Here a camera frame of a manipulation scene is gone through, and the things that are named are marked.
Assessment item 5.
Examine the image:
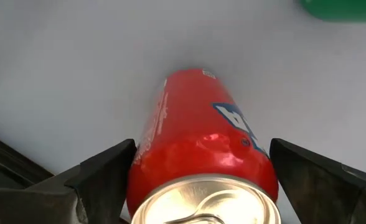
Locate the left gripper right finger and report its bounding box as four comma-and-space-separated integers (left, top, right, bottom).
269, 138, 366, 224

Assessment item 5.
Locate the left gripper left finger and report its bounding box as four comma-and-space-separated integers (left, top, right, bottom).
0, 138, 138, 224

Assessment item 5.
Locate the red Fanta can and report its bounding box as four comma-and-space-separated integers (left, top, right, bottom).
126, 68, 279, 224

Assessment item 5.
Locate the green Sprite can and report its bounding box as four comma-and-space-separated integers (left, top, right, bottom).
299, 0, 366, 23

